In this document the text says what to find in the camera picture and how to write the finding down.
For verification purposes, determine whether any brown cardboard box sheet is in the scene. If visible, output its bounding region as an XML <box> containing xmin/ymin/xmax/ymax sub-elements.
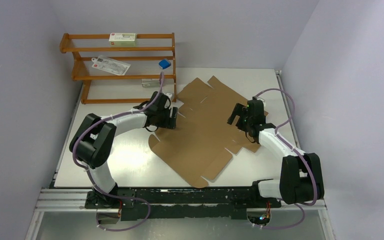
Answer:
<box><xmin>148</xmin><ymin>76</ymin><xmax>260</xmax><ymax>188</ymax></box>

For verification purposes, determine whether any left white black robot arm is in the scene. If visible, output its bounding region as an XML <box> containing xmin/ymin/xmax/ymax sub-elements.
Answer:
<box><xmin>69</xmin><ymin>91</ymin><xmax>178</xmax><ymax>208</ymax></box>

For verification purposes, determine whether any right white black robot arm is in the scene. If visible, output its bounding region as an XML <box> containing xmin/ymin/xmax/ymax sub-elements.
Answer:
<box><xmin>227</xmin><ymin>98</ymin><xmax>325</xmax><ymax>207</ymax></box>

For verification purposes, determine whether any small white box lower shelf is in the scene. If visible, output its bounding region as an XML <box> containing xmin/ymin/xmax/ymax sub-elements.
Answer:
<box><xmin>141</xmin><ymin>78</ymin><xmax>163</xmax><ymax>88</ymax></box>

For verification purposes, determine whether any small blue box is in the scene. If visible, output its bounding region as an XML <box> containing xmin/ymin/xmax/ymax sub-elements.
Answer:
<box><xmin>158</xmin><ymin>58</ymin><xmax>172</xmax><ymax>70</ymax></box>

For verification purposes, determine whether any white green box top shelf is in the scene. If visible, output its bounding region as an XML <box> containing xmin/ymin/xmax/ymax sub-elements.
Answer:
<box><xmin>108</xmin><ymin>32</ymin><xmax>137</xmax><ymax>47</ymax></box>

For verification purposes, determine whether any orange wooden shelf rack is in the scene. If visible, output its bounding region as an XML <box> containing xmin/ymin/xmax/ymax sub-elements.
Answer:
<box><xmin>59</xmin><ymin>32</ymin><xmax>178</xmax><ymax>104</ymax></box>

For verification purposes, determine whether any clear plastic package red label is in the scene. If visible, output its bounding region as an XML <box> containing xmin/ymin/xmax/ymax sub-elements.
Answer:
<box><xmin>91</xmin><ymin>55</ymin><xmax>131</xmax><ymax>76</ymax></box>

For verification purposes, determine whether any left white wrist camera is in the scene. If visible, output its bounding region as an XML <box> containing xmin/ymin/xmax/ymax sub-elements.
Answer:
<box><xmin>164</xmin><ymin>92</ymin><xmax>174</xmax><ymax>101</ymax></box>

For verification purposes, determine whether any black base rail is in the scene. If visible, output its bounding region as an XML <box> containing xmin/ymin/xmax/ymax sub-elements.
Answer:
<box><xmin>84</xmin><ymin>185</ymin><xmax>281</xmax><ymax>221</ymax></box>

